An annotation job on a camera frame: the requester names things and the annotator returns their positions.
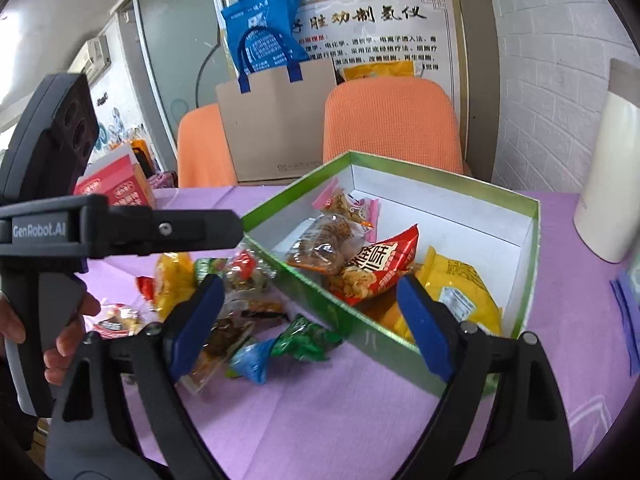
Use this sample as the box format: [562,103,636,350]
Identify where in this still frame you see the clear brown cake packet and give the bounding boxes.
[285,212,366,276]

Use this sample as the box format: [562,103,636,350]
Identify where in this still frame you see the green foil candy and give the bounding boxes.
[271,314,345,364]

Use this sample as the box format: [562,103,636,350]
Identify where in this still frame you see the plain yellow snack packet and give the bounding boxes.
[151,252,198,320]

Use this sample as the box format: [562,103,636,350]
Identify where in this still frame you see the frosted glass door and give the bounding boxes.
[135,0,231,126]

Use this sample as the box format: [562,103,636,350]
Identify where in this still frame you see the purple tablecloth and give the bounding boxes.
[75,182,640,480]

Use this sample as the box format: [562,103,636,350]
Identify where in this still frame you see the white thermos jug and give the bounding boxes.
[572,57,640,264]

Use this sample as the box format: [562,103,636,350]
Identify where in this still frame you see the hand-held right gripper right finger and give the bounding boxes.
[397,274,573,480]

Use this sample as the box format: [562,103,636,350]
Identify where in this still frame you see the yellow barcode snack packet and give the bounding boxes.
[415,246,503,337]

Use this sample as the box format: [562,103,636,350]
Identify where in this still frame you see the clear packet with red label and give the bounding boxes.
[221,249,279,297]

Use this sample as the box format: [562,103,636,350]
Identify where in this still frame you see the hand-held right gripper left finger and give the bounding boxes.
[45,274,236,480]

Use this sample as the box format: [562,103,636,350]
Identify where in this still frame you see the blue tote bag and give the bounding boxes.
[220,0,311,76]

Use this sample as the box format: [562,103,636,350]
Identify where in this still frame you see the orange chair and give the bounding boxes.
[177,105,238,188]
[322,77,466,176]

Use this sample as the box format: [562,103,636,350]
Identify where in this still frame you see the large wall poster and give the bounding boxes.
[292,0,466,126]

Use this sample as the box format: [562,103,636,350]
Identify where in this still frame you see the brown paper bag blue handles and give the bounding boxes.
[215,27,338,183]

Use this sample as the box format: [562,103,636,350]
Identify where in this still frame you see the white air conditioner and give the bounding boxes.
[80,35,113,76]

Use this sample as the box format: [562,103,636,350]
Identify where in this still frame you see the blue foil candy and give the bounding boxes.
[229,338,277,386]

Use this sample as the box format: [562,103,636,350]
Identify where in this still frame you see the green cardboard box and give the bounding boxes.
[240,150,543,398]

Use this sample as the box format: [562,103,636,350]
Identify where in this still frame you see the person's left hand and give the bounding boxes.
[0,290,101,386]

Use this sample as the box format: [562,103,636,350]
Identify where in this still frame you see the pack of paper cups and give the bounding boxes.
[609,262,640,378]

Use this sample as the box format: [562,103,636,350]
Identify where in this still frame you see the red cracker box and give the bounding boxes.
[74,155,156,208]

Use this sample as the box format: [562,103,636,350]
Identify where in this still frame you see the pink-edged snack packet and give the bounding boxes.
[312,187,381,232]

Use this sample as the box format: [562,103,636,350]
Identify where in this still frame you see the red round cracker packet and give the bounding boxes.
[327,225,421,307]

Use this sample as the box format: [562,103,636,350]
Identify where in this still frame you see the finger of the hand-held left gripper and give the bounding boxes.
[107,207,246,258]

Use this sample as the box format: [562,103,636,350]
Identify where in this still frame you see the clear chocolate biscuit packet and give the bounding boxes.
[179,296,290,395]

